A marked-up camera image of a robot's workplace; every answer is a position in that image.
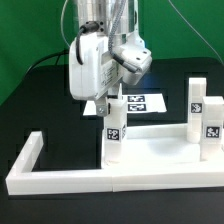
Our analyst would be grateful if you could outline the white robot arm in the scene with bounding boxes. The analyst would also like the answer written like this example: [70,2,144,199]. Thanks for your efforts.
[69,0,152,117]

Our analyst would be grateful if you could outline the white U-shaped frame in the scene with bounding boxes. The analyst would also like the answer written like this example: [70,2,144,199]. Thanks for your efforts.
[6,132,224,195]

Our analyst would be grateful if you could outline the black cables on table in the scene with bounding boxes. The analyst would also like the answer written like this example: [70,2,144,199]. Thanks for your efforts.
[25,49,71,75]

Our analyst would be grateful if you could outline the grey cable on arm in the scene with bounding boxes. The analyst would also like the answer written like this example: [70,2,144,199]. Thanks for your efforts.
[107,0,141,74]

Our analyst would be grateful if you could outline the grey looping cable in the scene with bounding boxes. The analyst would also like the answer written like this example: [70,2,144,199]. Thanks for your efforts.
[60,0,74,51]

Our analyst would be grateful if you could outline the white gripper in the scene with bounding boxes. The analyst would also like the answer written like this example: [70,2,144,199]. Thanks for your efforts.
[69,31,152,117]

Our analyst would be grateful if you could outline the white desk top tray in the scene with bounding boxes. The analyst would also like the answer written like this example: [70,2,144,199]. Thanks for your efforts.
[101,123,224,167]

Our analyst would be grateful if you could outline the AprilTag marker sheet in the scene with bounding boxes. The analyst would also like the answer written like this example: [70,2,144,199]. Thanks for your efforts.
[83,93,167,116]

